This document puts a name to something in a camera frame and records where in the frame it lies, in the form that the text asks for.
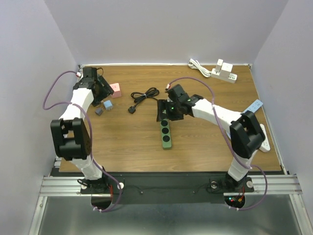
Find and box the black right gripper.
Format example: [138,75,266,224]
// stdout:
[156,99,184,122]

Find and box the pink cube adapter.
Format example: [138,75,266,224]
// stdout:
[110,83,122,98]

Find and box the light blue small adapter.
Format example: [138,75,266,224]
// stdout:
[103,100,113,111]

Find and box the dark grey small adapter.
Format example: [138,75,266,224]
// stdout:
[95,108,104,116]

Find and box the dark green power strip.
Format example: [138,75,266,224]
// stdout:
[160,119,172,150]

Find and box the black power cable with plug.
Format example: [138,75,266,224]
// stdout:
[127,87,160,115]

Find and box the light blue power strip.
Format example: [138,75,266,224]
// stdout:
[242,99,263,113]

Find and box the white triangular power strip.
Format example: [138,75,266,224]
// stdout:
[259,124,270,153]

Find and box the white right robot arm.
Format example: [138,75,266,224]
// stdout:
[157,84,270,191]

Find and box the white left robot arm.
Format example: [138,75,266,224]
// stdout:
[50,67,113,193]

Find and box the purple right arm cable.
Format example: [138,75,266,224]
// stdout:
[166,77,268,212]

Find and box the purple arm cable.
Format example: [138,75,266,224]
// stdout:
[166,77,268,212]
[43,70,123,213]

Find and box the white coiled cable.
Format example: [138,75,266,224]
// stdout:
[187,58,212,78]

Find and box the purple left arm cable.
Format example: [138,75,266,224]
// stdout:
[43,70,123,213]

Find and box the aluminium left side rail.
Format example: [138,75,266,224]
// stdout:
[54,65,85,169]

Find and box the aluminium rail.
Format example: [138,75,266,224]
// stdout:
[54,65,85,169]
[40,175,302,197]

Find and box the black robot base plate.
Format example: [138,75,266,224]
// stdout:
[77,172,254,209]

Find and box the aluminium front rail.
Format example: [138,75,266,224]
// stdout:
[40,175,302,197]

